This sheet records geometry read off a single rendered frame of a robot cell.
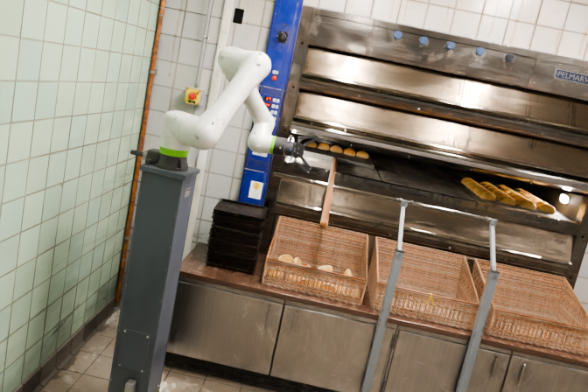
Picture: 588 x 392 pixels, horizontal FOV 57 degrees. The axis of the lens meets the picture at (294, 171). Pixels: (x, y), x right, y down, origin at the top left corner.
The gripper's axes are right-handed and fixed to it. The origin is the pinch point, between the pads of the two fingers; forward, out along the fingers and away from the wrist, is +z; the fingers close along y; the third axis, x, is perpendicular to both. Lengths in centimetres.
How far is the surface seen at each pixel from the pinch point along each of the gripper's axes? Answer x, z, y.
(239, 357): 0, -23, 117
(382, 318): 5, 46, 75
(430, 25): -56, 43, -79
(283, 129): -55, -29, -3
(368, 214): -54, 33, 37
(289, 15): -51, -38, -69
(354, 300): -6, 31, 73
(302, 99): -56, -21, -23
